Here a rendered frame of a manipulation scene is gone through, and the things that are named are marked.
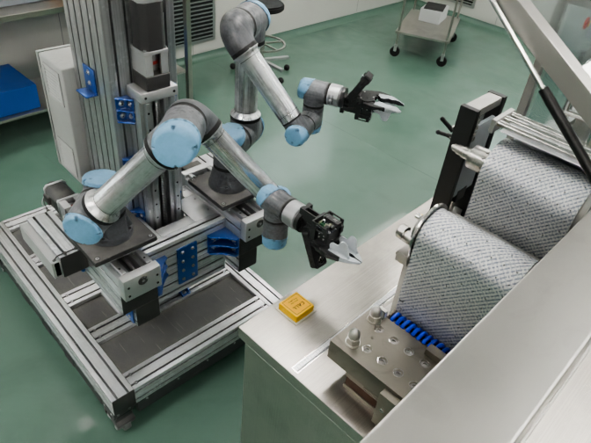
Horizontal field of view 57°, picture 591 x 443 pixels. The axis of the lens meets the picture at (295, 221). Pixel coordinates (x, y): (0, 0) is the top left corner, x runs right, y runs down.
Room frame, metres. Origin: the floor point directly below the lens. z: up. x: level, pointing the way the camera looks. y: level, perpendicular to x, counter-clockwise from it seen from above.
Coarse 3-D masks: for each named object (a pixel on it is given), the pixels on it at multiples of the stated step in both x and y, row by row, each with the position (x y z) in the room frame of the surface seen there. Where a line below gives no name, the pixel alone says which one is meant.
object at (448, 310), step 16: (416, 272) 0.95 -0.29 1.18; (432, 272) 0.92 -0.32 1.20; (416, 288) 0.94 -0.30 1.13; (432, 288) 0.92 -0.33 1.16; (448, 288) 0.89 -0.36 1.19; (464, 288) 0.87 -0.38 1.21; (400, 304) 0.96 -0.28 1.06; (416, 304) 0.93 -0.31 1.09; (432, 304) 0.91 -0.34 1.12; (448, 304) 0.89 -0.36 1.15; (464, 304) 0.86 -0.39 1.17; (480, 304) 0.84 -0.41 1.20; (416, 320) 0.92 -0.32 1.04; (432, 320) 0.90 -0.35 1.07; (448, 320) 0.88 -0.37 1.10; (464, 320) 0.85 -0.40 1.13; (480, 320) 0.83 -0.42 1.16; (448, 336) 0.87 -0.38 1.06; (464, 336) 0.85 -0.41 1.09
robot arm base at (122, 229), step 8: (120, 216) 1.36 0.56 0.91; (128, 216) 1.41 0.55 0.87; (120, 224) 1.35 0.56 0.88; (128, 224) 1.39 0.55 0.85; (112, 232) 1.32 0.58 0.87; (120, 232) 1.34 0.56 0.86; (128, 232) 1.36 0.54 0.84; (104, 240) 1.31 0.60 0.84; (112, 240) 1.31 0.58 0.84; (120, 240) 1.33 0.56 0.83
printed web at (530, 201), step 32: (512, 160) 1.13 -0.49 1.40; (544, 160) 1.12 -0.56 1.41; (480, 192) 1.13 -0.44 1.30; (512, 192) 1.08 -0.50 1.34; (544, 192) 1.05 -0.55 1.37; (576, 192) 1.03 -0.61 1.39; (448, 224) 0.97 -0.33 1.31; (480, 224) 1.12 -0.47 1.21; (512, 224) 1.07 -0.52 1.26; (544, 224) 1.02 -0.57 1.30; (416, 256) 0.95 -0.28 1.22; (448, 256) 0.91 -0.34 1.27; (480, 256) 0.89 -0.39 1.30; (512, 256) 0.88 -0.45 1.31; (480, 288) 0.85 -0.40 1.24
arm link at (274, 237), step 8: (264, 224) 1.23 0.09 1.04; (272, 224) 1.22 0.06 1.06; (280, 224) 1.22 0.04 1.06; (264, 232) 1.23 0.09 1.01; (272, 232) 1.21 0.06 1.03; (280, 232) 1.22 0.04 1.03; (264, 240) 1.23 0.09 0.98; (272, 240) 1.21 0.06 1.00; (280, 240) 1.22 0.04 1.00; (272, 248) 1.22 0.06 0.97; (280, 248) 1.22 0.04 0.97
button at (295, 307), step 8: (296, 296) 1.07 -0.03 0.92; (280, 304) 1.04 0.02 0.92; (288, 304) 1.04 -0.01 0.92; (296, 304) 1.04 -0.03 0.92; (304, 304) 1.05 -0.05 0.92; (312, 304) 1.05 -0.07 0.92; (288, 312) 1.02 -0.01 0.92; (296, 312) 1.01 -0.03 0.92; (304, 312) 1.02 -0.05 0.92; (296, 320) 1.00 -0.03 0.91
